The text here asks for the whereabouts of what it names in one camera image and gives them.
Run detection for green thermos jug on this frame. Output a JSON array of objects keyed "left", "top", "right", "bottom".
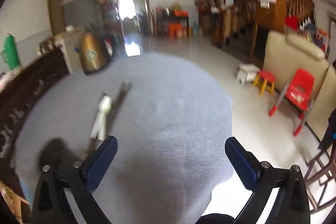
[{"left": 1, "top": 33, "right": 20, "bottom": 69}]

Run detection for wooden landing railing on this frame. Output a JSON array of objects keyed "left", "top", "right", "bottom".
[{"left": 286, "top": 0, "right": 315, "bottom": 28}]

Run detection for wooden stair railing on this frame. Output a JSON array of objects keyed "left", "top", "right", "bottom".
[{"left": 210, "top": 0, "right": 259, "bottom": 48}]

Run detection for small white stool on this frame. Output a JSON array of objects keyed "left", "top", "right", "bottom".
[{"left": 236, "top": 63, "right": 260, "bottom": 86}]

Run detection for dark wooden side table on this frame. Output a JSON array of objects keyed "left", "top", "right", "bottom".
[{"left": 155, "top": 10, "right": 190, "bottom": 38}]

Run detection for orange cardboard boxes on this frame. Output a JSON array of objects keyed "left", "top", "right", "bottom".
[{"left": 168, "top": 23, "right": 188, "bottom": 38}]

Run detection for brown wooden door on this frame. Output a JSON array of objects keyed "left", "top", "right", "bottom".
[{"left": 48, "top": 0, "right": 77, "bottom": 35}]

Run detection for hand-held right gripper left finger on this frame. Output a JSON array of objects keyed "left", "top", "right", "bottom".
[{"left": 31, "top": 135, "right": 118, "bottom": 224}]

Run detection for red plastic chair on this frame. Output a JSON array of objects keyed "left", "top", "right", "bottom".
[{"left": 268, "top": 68, "right": 315, "bottom": 137}]

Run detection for dark carved wooden chair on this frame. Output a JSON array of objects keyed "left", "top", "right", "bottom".
[{"left": 0, "top": 49, "right": 70, "bottom": 159}]

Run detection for red and yellow stool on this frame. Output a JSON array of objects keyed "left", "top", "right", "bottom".
[{"left": 252, "top": 70, "right": 276, "bottom": 96}]

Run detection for cluttered metal rack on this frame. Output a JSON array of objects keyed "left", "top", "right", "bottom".
[{"left": 87, "top": 0, "right": 124, "bottom": 56}]

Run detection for cream leather sofa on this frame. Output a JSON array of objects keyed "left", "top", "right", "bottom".
[{"left": 262, "top": 30, "right": 336, "bottom": 140}]

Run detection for grey tablecloth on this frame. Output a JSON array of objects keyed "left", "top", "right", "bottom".
[{"left": 14, "top": 52, "right": 235, "bottom": 224}]

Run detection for wooden stair post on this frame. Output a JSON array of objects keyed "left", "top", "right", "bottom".
[{"left": 252, "top": 0, "right": 286, "bottom": 62}]

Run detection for gold electric kettle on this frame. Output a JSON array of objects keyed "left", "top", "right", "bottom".
[{"left": 79, "top": 31, "right": 113, "bottom": 75}]

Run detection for white cardboard box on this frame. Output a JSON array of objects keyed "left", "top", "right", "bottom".
[{"left": 54, "top": 26, "right": 87, "bottom": 73}]

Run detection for dark wooden armchair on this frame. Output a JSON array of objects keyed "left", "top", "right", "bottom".
[{"left": 302, "top": 140, "right": 336, "bottom": 214}]

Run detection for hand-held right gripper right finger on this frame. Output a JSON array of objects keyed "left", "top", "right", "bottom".
[{"left": 225, "top": 137, "right": 311, "bottom": 224}]

